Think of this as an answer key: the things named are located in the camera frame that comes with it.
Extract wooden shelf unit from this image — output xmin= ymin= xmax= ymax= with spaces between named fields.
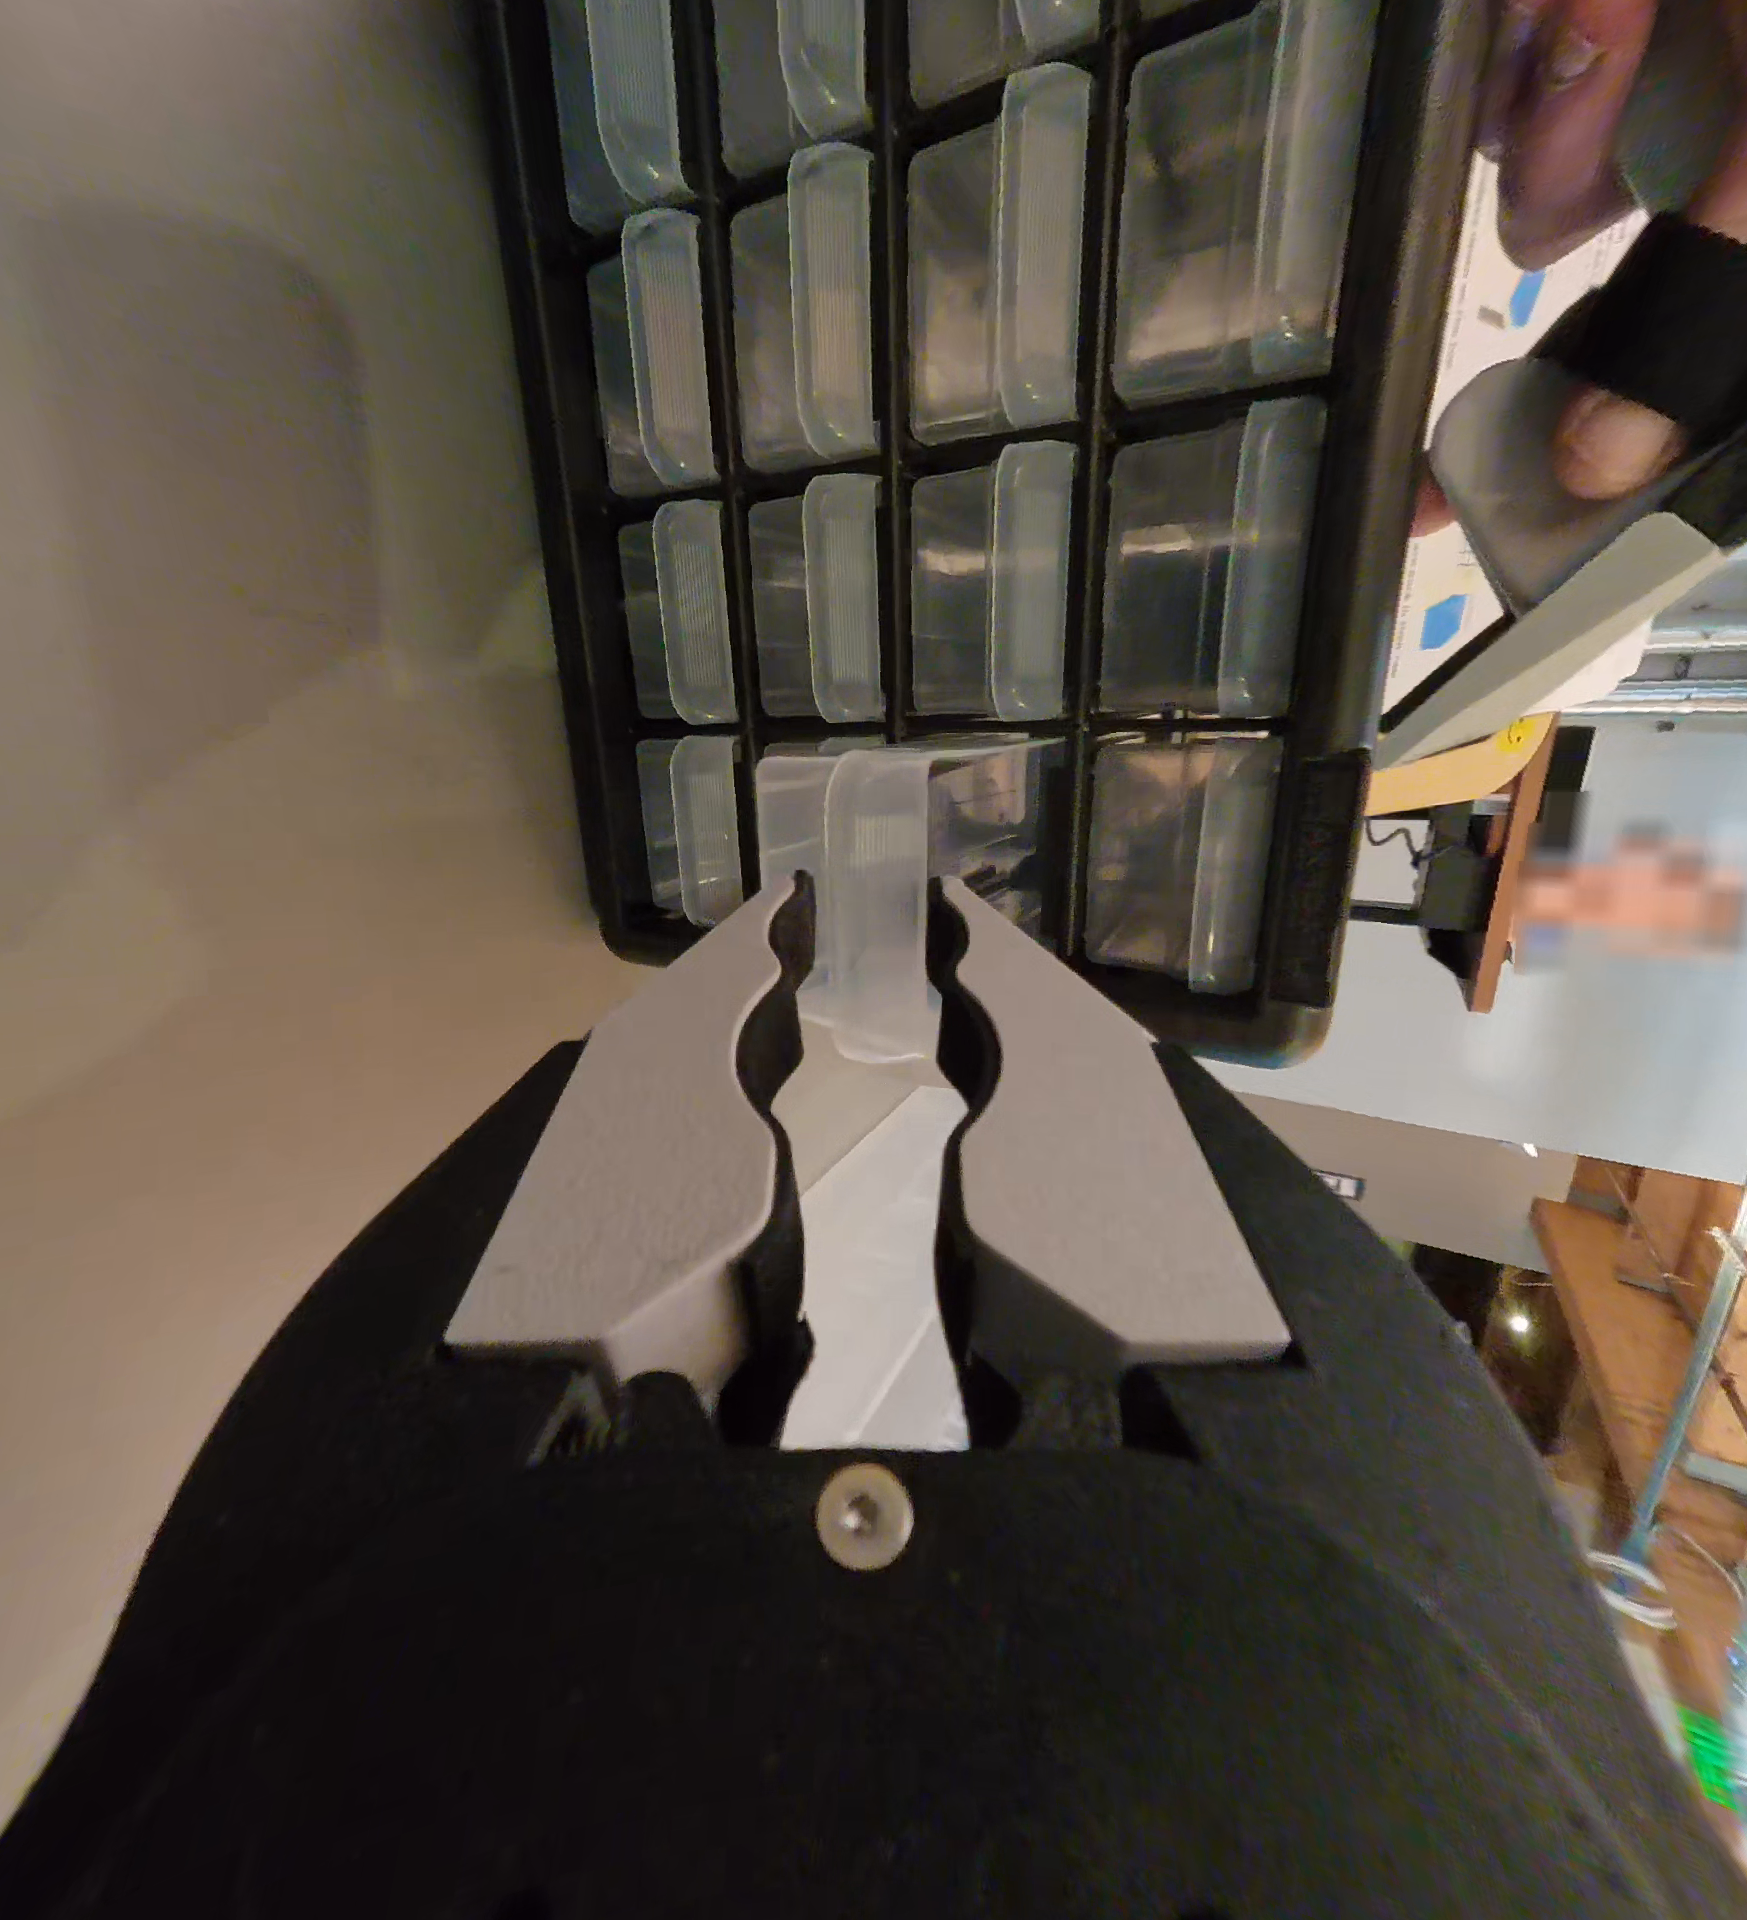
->
xmin=1531 ymin=1147 xmax=1747 ymax=1517

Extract rows of clear cabinet drawers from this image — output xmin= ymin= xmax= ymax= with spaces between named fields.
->
xmin=543 ymin=0 xmax=1343 ymax=993

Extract person's left hand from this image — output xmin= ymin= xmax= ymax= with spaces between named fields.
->
xmin=1474 ymin=0 xmax=1747 ymax=502

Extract black drawer cabinet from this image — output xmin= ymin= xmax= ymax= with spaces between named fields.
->
xmin=476 ymin=0 xmax=1508 ymax=1070

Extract small clear plastic drawer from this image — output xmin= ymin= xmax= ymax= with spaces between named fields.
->
xmin=753 ymin=735 xmax=1071 ymax=1066

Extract wooden side table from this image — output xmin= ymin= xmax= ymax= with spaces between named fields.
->
xmin=1365 ymin=717 xmax=1567 ymax=1015

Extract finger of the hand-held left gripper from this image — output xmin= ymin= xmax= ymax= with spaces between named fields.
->
xmin=1375 ymin=512 xmax=1734 ymax=767

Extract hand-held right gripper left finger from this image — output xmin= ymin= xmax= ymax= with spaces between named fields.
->
xmin=445 ymin=868 xmax=819 ymax=1412

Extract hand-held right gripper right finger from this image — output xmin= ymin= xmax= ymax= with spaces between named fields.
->
xmin=934 ymin=877 xmax=1295 ymax=1383

